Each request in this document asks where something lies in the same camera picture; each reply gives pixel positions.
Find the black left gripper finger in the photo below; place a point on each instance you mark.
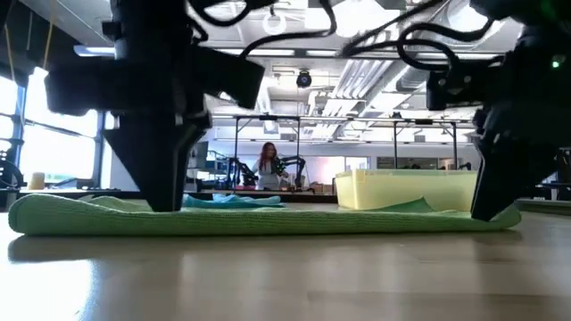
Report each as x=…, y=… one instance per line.
x=149, y=165
x=180, y=165

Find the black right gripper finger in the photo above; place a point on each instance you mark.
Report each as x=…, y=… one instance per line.
x=517, y=174
x=488, y=174

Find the teal microfiber towel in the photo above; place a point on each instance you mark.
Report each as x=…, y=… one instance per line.
x=232, y=203

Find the lime green microfiber towel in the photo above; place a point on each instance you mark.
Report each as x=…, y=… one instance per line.
x=267, y=223

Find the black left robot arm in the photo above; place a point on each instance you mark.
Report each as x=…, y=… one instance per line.
x=151, y=22

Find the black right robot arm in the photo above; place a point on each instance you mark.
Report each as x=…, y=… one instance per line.
x=513, y=9

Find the black background robot arm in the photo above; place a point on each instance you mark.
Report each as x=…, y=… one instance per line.
x=296, y=162
x=241, y=174

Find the yellow plastic basket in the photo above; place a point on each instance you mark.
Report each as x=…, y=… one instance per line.
x=401, y=187

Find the yellow cylinder container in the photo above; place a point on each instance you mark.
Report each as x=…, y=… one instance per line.
x=36, y=180

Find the black computer monitor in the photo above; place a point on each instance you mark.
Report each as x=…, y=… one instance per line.
x=564, y=165

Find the dark window pillar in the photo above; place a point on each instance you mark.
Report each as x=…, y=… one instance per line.
x=99, y=151

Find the person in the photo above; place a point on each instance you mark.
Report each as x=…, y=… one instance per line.
x=269, y=176

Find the ceiling light strip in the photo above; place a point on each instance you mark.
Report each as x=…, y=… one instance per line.
x=250, y=52

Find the black aluminium table frame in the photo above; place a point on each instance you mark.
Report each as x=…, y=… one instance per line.
x=111, y=194

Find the black metal rig frame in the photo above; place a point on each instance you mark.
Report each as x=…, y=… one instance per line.
x=267, y=117
x=424, y=121

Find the black overhead camera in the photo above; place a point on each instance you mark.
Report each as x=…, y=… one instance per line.
x=304, y=79

